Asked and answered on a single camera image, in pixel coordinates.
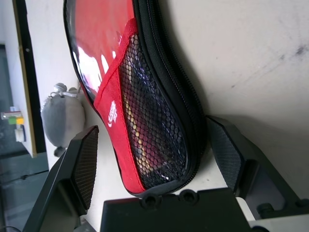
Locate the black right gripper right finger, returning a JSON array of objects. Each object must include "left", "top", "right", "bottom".
[{"left": 205, "top": 115, "right": 302, "bottom": 209}]

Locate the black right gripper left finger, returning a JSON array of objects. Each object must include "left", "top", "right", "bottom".
[{"left": 23, "top": 125, "right": 99, "bottom": 232}]

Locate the grey plush keychain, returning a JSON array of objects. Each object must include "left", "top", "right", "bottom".
[{"left": 40, "top": 83, "right": 86, "bottom": 158}]

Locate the black and red paddle case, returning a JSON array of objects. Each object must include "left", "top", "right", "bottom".
[{"left": 63, "top": 0, "right": 208, "bottom": 196}]

